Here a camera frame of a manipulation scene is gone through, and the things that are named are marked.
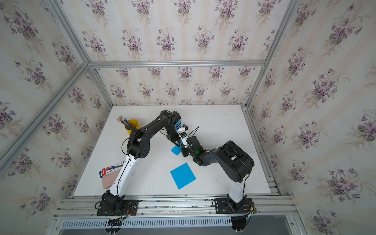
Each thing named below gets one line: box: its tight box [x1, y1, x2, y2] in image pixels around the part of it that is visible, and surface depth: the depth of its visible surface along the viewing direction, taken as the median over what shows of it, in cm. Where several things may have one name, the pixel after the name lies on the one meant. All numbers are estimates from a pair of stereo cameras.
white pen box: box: [98, 160, 126, 179], surface depth 87 cm
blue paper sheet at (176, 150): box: [170, 144, 183, 156], surface depth 96 cm
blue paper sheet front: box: [169, 162, 197, 190], surface depth 86 cm
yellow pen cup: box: [124, 118, 141, 136], surface depth 97 cm
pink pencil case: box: [101, 167, 122, 189], surface depth 84 cm
